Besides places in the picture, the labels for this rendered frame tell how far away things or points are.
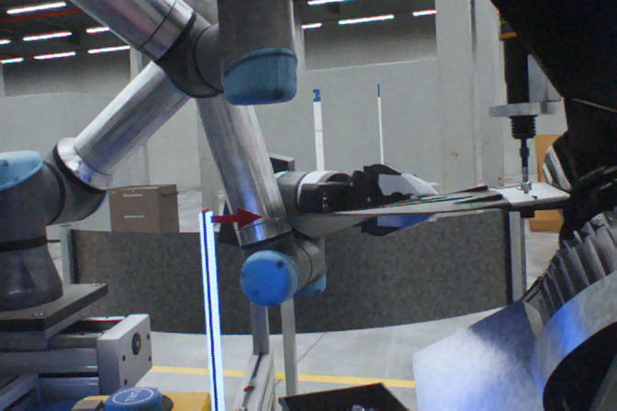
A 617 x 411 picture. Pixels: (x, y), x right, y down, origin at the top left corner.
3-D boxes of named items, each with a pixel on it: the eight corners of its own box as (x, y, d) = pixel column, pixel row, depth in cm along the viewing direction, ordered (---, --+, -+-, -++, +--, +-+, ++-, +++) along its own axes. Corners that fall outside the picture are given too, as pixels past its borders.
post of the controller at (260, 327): (268, 354, 124) (263, 252, 123) (252, 355, 124) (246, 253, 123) (270, 349, 127) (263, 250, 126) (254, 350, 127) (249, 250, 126)
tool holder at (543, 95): (589, 111, 67) (586, 15, 66) (545, 112, 63) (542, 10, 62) (518, 116, 74) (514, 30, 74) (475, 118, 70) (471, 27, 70)
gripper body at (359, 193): (420, 172, 87) (363, 172, 97) (372, 170, 82) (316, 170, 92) (419, 228, 87) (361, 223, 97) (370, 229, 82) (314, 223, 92)
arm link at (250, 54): (263, 107, 73) (255, 9, 73) (316, 98, 64) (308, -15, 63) (197, 109, 69) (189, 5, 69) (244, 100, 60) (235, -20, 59)
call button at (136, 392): (154, 427, 45) (152, 403, 44) (97, 430, 45) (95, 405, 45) (169, 405, 49) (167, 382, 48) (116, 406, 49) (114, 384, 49)
